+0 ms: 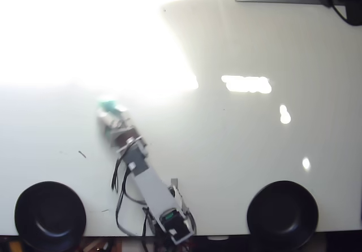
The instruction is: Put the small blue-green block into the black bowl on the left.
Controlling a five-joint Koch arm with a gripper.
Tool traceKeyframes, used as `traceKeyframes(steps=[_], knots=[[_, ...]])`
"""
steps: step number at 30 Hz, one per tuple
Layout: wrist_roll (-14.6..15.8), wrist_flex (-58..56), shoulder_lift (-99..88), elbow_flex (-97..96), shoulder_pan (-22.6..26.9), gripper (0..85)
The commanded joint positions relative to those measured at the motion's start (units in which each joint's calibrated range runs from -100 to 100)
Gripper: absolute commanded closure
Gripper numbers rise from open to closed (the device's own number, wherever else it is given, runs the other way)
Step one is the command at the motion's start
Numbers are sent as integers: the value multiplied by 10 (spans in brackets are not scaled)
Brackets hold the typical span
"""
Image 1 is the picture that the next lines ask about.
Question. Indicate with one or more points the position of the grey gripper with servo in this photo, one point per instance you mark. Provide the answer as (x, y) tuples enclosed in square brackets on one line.
[(118, 123)]

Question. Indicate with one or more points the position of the blue cube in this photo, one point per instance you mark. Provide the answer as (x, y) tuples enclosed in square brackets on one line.
[(107, 104)]

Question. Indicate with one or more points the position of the yellow object under table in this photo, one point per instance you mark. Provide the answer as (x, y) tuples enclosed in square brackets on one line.
[(14, 246)]

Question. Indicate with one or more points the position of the black round bowl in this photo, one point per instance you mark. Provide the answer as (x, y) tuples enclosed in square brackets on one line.
[(50, 216), (282, 215)]

